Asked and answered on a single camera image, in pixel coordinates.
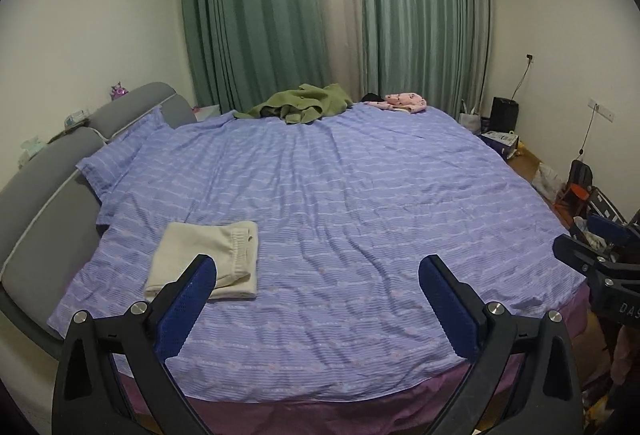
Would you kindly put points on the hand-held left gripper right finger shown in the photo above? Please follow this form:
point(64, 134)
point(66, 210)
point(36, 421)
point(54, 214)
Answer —
point(447, 310)

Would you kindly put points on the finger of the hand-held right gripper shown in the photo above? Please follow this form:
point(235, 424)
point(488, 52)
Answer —
point(580, 252)
point(615, 232)

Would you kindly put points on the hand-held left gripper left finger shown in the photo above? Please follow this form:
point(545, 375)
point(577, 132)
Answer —
point(187, 310)

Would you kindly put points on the cream pants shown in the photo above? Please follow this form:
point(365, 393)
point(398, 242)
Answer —
point(200, 240)

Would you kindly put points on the white plastic bag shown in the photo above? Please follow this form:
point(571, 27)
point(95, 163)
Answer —
point(547, 180)

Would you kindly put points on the blue and white box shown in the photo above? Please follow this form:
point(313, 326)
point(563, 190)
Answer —
point(500, 142)

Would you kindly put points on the purple striped bedsheet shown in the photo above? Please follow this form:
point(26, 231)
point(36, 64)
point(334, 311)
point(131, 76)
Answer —
point(350, 215)

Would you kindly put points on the black tower appliance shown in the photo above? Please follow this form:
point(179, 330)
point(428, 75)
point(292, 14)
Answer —
point(505, 115)

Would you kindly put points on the purple mattress cover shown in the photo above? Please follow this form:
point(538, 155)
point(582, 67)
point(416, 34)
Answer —
point(320, 415)

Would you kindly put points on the purple striped pillow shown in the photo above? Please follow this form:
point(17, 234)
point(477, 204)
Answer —
point(125, 155)

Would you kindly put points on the white paper bag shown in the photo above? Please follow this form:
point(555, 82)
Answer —
point(470, 120)

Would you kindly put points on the grey padded headboard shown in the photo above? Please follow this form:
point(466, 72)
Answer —
point(40, 195)

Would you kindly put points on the pink patterned garment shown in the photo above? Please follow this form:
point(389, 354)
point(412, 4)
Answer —
point(400, 101)

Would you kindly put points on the tissue pack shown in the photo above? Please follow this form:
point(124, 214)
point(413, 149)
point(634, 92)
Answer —
point(76, 117)

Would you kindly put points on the dark cloth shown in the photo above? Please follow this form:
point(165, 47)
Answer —
point(372, 97)

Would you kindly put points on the purple toy figure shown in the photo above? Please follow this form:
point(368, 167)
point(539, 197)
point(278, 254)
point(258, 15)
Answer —
point(119, 91)

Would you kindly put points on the olive green garment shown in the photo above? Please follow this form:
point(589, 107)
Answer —
point(300, 104)

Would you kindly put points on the white wall power strip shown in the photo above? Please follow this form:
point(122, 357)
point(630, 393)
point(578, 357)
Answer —
point(601, 110)

